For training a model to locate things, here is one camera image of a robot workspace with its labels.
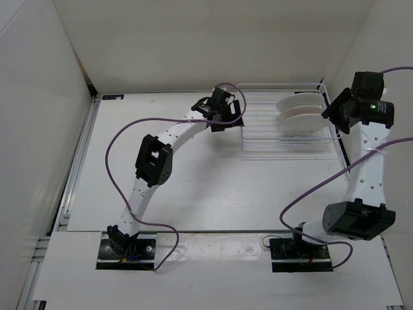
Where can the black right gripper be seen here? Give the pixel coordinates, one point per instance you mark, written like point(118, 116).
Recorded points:
point(331, 112)

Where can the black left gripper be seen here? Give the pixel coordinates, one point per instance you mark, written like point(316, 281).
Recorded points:
point(231, 117)

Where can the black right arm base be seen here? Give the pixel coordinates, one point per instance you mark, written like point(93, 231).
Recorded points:
point(292, 255)

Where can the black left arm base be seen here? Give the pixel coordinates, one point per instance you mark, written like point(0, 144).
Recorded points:
point(121, 252)

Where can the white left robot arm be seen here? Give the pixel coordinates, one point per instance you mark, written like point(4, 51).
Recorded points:
point(155, 158)

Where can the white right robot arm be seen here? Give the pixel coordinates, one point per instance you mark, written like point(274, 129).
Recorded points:
point(362, 214)

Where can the white wire dish rack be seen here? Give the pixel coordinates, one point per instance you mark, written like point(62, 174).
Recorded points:
point(261, 137)

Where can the white green rimmed plate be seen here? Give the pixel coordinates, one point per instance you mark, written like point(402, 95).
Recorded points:
point(300, 99)

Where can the orange sunburst pattern plate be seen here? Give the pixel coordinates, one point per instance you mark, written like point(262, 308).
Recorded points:
point(303, 125)

